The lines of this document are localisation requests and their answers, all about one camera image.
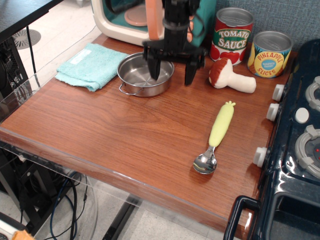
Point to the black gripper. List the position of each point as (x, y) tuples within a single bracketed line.
[(175, 47)]

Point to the stainless steel pot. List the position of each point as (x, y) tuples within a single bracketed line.
[(136, 79)]

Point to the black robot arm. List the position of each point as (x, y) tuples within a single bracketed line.
[(177, 12)]

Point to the teal toy microwave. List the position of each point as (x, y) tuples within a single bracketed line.
[(137, 21)]

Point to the light blue towel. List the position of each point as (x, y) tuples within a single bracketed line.
[(91, 68)]

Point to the plush mushroom toy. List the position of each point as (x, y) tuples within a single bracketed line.
[(221, 75)]

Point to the tomato sauce can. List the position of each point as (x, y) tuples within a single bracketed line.
[(232, 30)]

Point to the pineapple slices can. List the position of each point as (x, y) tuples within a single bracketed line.
[(269, 54)]

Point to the white stove knob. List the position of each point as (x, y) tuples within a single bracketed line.
[(272, 111), (278, 92), (259, 156)]

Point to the black side desk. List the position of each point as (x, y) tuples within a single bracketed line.
[(17, 14)]

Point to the dark blue toy stove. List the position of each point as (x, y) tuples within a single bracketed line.
[(288, 203)]

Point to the spoon with yellow handle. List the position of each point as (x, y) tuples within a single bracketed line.
[(206, 162)]

